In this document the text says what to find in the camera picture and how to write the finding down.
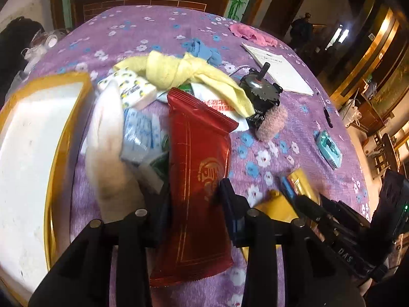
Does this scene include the white towel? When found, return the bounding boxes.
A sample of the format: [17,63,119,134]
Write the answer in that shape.
[85,82,145,223]

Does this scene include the yellow towel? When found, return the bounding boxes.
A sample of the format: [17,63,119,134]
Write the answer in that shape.
[113,51,255,118]

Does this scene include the purple floral tablecloth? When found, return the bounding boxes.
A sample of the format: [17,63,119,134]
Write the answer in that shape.
[19,4,373,307]

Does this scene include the yellow-rimmed white foam box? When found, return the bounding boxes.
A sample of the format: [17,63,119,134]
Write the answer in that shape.
[1,72,94,306]

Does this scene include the pink fuzzy sponge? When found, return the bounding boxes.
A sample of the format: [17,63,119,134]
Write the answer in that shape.
[255,105,288,142]

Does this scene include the white red medicine sachet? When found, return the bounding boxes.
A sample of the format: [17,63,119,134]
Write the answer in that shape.
[191,82,249,132]

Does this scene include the teal tissue pack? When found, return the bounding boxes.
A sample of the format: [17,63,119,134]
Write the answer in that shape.
[316,130,343,170]

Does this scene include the person in black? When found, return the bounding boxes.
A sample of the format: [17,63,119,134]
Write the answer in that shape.
[289,13,313,51]

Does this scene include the pink cloth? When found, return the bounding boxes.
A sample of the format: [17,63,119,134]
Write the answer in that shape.
[229,23,278,47]

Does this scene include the blue white wipes packet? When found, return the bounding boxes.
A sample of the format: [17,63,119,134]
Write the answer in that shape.
[121,108,162,163]

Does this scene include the gold foil packet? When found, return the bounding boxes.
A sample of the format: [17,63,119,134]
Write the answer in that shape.
[241,167,322,259]

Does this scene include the clear plastic bag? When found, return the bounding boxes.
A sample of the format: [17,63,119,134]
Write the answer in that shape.
[21,28,69,74]

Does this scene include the lemon print tissue pack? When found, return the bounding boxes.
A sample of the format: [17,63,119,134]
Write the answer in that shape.
[97,68,157,110]

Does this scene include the black electric motor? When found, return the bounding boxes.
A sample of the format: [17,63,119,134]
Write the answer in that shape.
[239,62,283,129]

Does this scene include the black sofa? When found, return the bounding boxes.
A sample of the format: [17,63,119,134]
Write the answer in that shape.
[0,17,44,106]

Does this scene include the black pen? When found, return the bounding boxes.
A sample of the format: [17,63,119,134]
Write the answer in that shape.
[323,106,333,128]

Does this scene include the white paper booklet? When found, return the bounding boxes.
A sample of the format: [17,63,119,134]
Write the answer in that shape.
[241,43,314,96]

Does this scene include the blue cloth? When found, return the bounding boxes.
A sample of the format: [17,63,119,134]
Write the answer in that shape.
[182,38,222,67]

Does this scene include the red snack packet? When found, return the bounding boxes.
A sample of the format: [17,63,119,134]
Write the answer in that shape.
[150,88,238,287]

